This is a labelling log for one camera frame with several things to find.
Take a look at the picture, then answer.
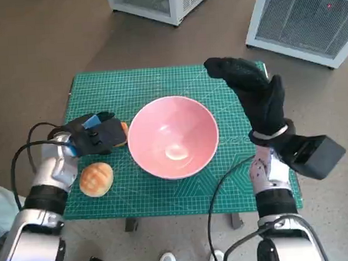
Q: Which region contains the large white mesh cabinet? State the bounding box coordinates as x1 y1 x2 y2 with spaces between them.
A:
242 0 348 75

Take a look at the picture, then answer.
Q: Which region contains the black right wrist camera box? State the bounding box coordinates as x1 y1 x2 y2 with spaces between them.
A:
277 131 348 183

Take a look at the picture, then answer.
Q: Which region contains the pink bowl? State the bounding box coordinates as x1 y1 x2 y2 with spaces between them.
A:
124 93 222 182

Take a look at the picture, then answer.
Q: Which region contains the small white mesh cabinet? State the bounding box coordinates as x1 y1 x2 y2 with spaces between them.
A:
105 0 224 30

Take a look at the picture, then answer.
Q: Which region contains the round toy bread bun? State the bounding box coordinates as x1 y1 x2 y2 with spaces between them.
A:
77 161 116 198

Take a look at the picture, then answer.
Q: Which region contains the grey table leg bracket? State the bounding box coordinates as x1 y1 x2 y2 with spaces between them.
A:
124 217 139 232
229 211 244 230

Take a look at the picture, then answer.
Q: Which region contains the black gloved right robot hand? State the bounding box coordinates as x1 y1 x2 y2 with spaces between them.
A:
203 52 289 141

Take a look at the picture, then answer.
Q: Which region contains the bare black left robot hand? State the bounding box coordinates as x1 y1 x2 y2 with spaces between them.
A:
62 110 127 158

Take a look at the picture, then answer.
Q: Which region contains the long striped toy bread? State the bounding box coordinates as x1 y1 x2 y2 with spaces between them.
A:
119 121 131 148

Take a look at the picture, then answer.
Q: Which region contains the green cutting mat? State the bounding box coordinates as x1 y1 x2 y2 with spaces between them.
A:
54 58 304 224

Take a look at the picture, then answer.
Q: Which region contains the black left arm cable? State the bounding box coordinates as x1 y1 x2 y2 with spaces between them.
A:
7 120 78 212

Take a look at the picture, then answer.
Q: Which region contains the looped black right arm cable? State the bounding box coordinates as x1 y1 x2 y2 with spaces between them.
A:
222 212 330 261

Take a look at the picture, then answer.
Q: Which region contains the person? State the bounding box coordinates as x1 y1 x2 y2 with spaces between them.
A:
0 178 29 242

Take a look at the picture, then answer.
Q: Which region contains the long black right arm cable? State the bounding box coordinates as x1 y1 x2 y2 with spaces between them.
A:
203 155 262 261

